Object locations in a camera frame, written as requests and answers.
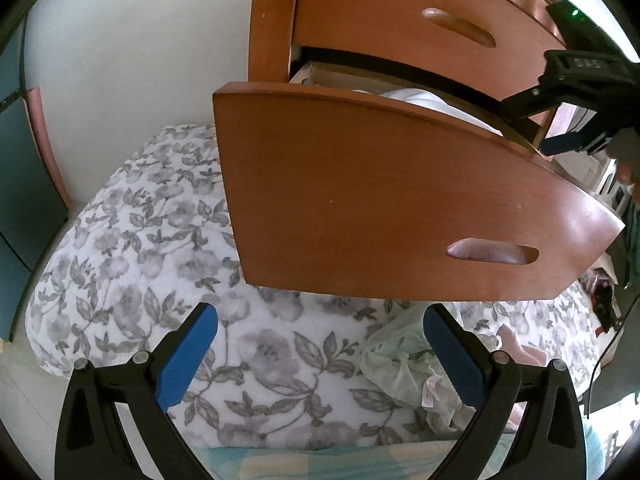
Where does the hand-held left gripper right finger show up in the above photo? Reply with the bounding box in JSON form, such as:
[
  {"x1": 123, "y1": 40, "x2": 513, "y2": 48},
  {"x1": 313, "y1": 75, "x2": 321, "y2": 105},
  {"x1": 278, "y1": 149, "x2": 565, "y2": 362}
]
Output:
[{"x1": 422, "y1": 302, "x2": 587, "y2": 480}]

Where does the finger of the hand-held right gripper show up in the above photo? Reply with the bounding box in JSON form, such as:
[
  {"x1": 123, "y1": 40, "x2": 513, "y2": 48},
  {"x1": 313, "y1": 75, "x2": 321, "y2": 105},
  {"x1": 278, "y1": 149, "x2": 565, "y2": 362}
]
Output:
[
  {"x1": 539, "y1": 129, "x2": 589, "y2": 158},
  {"x1": 500, "y1": 82, "x2": 562, "y2": 122}
]

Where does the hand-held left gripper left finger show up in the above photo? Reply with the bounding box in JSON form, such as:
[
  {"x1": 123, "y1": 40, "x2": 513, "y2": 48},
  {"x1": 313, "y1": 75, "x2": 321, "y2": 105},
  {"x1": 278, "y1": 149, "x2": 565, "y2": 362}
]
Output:
[{"x1": 55, "y1": 302, "x2": 219, "y2": 480}]

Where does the pale sheer garment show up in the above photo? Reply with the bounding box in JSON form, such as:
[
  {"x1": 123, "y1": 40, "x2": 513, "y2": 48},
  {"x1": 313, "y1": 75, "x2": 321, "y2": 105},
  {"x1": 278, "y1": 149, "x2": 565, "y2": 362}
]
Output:
[{"x1": 360, "y1": 305, "x2": 476, "y2": 436}]

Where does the pink garment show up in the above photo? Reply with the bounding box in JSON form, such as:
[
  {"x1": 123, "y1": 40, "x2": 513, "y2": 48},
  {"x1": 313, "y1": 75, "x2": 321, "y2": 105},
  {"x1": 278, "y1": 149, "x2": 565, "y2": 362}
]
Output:
[{"x1": 497, "y1": 325, "x2": 548, "y2": 367}]

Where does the white garment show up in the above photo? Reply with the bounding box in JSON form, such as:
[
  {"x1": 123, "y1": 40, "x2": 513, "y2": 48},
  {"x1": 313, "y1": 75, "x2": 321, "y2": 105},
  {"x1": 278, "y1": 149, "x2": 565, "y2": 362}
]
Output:
[{"x1": 352, "y1": 87, "x2": 503, "y2": 136}]

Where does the wooden drawer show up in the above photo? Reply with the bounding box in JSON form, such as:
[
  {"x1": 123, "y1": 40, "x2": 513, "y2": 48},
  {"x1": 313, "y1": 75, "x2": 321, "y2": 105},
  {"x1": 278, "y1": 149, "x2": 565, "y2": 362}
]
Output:
[
  {"x1": 290, "y1": 0, "x2": 568, "y2": 106},
  {"x1": 212, "y1": 60, "x2": 627, "y2": 302}
]

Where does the person's right hand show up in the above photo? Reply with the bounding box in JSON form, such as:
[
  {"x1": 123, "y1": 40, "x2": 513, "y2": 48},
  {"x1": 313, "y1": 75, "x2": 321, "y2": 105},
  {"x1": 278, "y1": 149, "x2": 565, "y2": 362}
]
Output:
[{"x1": 607, "y1": 129, "x2": 640, "y2": 187}]

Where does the floral blanket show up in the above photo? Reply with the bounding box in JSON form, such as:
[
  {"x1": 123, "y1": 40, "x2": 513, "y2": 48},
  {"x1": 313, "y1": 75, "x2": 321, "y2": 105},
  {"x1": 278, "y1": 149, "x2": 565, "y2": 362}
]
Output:
[{"x1": 25, "y1": 122, "x2": 601, "y2": 453}]

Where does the red black floor clutter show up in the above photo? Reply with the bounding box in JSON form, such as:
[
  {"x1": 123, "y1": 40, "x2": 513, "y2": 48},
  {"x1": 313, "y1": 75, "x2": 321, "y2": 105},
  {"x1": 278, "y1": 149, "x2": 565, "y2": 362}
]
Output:
[{"x1": 585, "y1": 265, "x2": 621, "y2": 333}]

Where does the blue yellow plaid sheet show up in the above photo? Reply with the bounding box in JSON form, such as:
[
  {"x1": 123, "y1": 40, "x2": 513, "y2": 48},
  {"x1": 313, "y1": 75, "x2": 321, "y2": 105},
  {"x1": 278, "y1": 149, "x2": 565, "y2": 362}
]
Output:
[{"x1": 200, "y1": 432, "x2": 601, "y2": 480}]

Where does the dark green cabinet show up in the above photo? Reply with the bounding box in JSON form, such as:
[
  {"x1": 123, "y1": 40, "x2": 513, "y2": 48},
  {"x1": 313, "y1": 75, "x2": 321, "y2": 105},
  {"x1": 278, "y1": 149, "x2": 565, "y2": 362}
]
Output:
[{"x1": 0, "y1": 15, "x2": 71, "y2": 343}]

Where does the pink board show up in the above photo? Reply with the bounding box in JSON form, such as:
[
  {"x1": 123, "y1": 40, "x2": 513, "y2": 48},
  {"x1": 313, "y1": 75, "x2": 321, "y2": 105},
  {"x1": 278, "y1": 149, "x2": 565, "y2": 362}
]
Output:
[{"x1": 25, "y1": 87, "x2": 73, "y2": 213}]

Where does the wooden nightstand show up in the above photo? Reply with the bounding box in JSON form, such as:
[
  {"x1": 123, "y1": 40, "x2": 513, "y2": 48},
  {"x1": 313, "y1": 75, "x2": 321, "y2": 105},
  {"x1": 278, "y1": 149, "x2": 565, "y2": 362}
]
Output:
[{"x1": 247, "y1": 0, "x2": 571, "y2": 161}]

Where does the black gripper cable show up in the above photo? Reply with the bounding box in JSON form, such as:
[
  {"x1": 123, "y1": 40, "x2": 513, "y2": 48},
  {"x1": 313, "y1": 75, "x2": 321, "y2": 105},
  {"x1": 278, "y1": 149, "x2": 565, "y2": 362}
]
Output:
[{"x1": 585, "y1": 240, "x2": 640, "y2": 411}]

